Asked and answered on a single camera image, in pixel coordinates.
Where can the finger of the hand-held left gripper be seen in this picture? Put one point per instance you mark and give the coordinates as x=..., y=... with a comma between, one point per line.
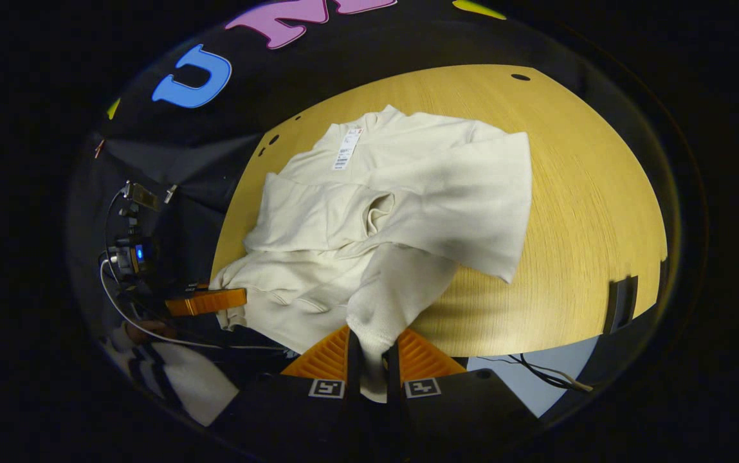
x=211, y=302

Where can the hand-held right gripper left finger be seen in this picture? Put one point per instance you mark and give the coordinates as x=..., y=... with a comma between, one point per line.
x=354, y=366

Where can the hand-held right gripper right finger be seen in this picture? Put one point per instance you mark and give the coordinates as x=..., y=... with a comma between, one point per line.
x=393, y=386

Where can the cream sweatshirt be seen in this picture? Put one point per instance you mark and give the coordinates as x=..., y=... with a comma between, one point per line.
x=408, y=212

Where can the white clip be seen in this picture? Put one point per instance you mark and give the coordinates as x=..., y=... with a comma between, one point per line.
x=170, y=194

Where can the red clip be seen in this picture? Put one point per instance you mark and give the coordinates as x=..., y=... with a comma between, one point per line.
x=100, y=149

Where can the black backdrop cloth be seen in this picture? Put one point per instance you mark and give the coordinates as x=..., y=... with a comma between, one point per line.
x=266, y=96

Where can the black table corner clamp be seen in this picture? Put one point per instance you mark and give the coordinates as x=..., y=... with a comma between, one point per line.
x=621, y=305

